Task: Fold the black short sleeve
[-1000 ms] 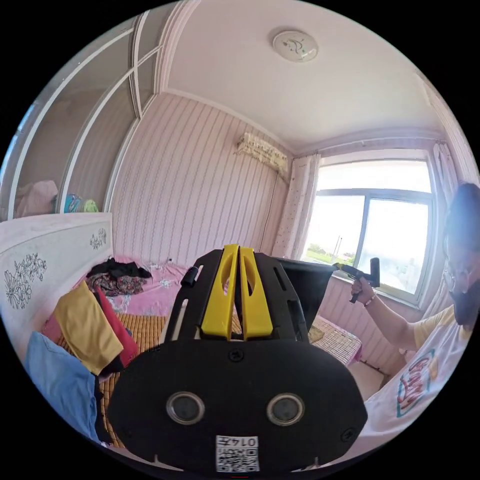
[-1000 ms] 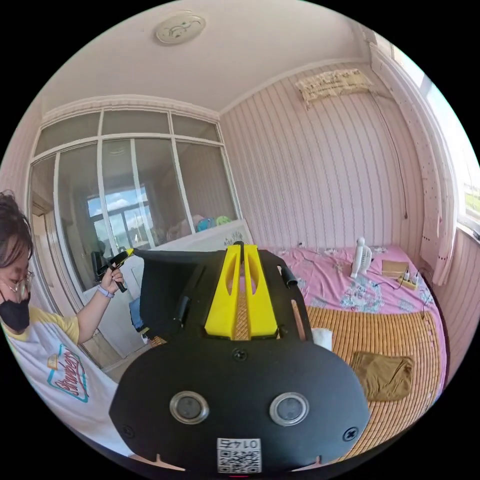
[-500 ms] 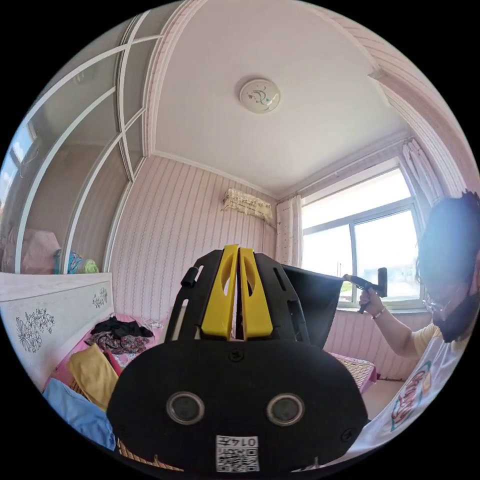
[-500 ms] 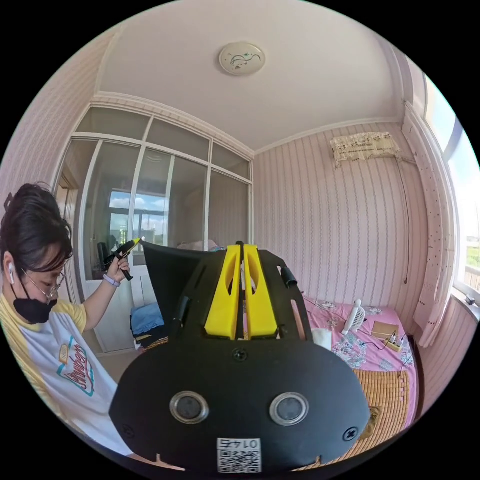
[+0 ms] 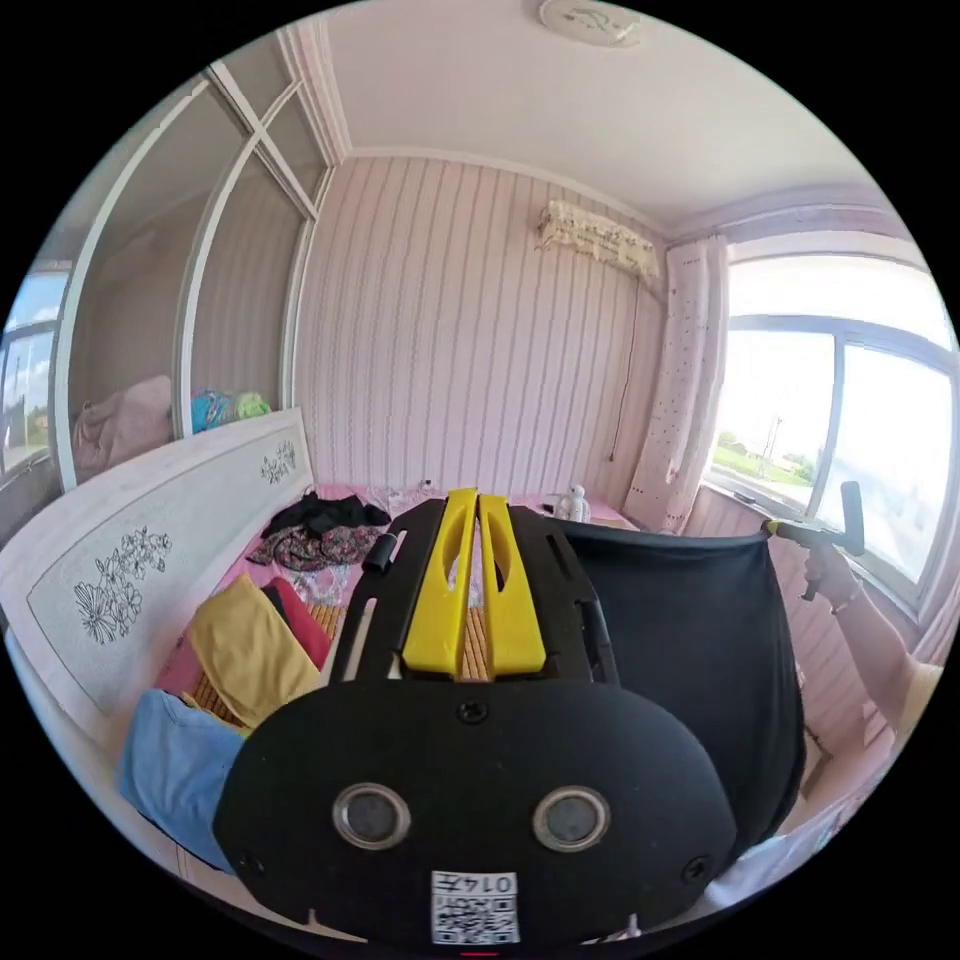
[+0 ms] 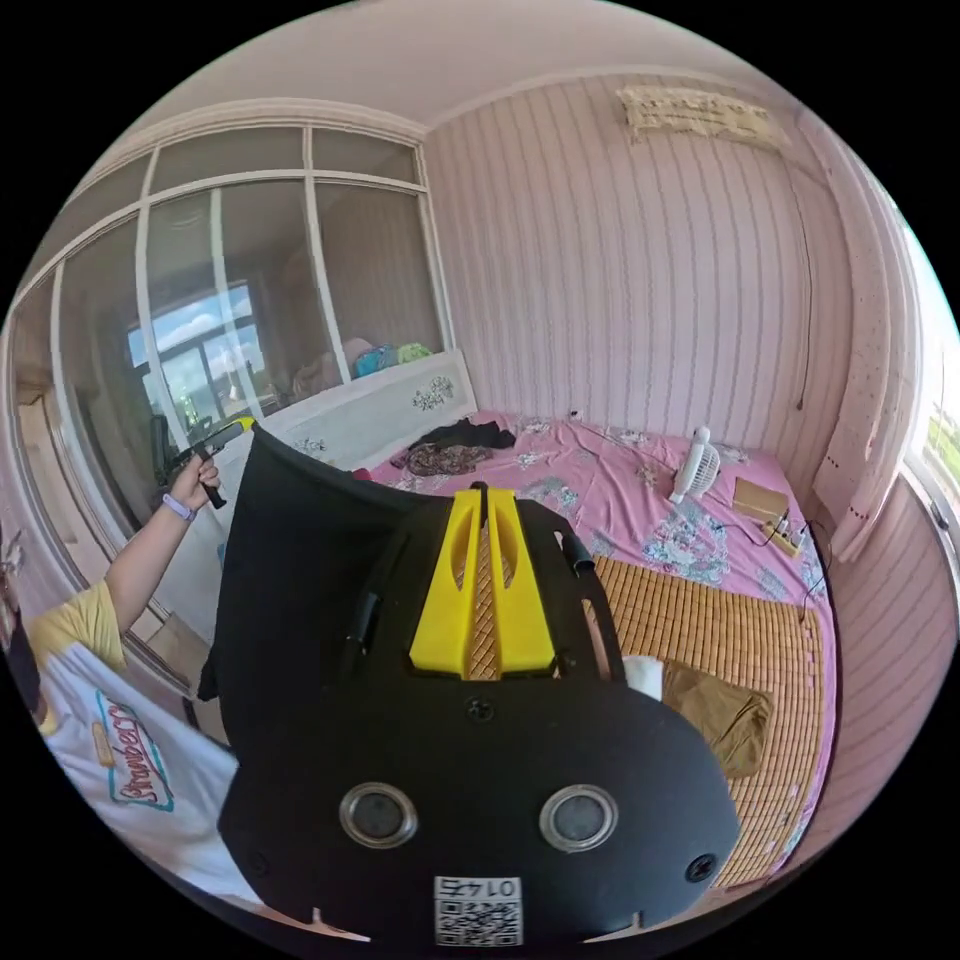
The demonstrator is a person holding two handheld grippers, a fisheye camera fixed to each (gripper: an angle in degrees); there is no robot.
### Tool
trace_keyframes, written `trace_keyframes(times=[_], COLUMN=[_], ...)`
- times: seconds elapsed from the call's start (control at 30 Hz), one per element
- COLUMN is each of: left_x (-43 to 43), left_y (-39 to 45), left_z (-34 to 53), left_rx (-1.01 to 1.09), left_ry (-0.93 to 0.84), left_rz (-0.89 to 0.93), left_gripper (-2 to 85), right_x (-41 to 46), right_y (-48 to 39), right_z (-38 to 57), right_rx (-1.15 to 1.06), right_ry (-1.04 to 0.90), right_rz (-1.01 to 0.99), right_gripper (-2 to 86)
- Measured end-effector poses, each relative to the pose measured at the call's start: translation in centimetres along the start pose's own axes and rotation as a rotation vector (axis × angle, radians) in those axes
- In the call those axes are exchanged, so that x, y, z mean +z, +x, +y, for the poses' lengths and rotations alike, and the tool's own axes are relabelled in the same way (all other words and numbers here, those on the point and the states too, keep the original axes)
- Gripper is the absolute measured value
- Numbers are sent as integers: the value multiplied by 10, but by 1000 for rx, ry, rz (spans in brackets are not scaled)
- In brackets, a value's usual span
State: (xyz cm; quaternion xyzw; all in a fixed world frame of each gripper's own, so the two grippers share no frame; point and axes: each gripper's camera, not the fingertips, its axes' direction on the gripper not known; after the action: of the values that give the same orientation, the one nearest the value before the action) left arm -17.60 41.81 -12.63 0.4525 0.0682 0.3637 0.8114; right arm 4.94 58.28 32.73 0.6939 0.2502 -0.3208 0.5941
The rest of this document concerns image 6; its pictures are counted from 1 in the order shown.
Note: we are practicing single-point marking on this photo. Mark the bed with pink floral sheet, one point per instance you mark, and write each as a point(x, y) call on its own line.
point(712, 630)

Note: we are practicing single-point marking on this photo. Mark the dark pile of clothes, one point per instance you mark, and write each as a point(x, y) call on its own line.
point(457, 448)

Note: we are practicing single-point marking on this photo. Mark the beige wall hanging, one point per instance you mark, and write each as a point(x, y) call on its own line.
point(697, 114)

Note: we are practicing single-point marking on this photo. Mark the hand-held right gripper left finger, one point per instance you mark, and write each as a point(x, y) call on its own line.
point(442, 600)

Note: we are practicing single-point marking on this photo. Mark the flat brown carton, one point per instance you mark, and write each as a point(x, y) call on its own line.
point(760, 499)

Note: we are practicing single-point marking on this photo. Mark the bright window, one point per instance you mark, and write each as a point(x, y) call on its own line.
point(941, 420)

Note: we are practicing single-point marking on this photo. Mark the small white fan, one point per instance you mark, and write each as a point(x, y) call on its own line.
point(695, 465)

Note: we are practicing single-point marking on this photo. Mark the white folded cloth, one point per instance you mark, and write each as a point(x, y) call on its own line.
point(643, 677)

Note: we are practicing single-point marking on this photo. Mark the tan brown garment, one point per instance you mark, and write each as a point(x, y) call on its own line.
point(731, 724)

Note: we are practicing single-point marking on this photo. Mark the colourful pile of clothes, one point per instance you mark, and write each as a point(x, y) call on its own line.
point(379, 360)

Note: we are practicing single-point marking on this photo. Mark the person's left hand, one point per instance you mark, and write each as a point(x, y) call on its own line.
point(195, 480)

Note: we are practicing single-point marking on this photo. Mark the black short sleeve shirt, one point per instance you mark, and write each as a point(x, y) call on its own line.
point(300, 570)

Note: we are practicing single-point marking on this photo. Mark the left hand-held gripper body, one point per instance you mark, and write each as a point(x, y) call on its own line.
point(204, 452)

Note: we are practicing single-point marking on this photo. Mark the white framed glass partition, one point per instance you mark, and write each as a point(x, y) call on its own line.
point(225, 300)

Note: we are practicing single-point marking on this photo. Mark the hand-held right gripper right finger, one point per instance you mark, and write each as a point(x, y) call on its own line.
point(525, 615)

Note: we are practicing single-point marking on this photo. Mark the person's left forearm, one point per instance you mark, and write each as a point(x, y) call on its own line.
point(146, 551)

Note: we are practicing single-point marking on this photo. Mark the person's body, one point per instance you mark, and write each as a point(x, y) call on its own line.
point(112, 750)

